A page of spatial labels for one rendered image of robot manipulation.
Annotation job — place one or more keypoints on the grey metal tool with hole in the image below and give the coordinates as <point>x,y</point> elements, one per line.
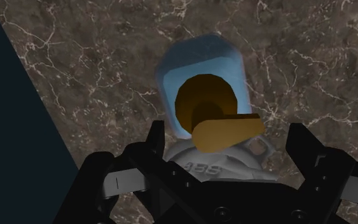
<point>228,163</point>

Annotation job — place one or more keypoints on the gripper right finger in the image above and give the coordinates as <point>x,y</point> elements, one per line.
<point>327,173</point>

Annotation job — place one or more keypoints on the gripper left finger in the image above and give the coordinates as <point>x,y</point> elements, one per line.
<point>135,161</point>

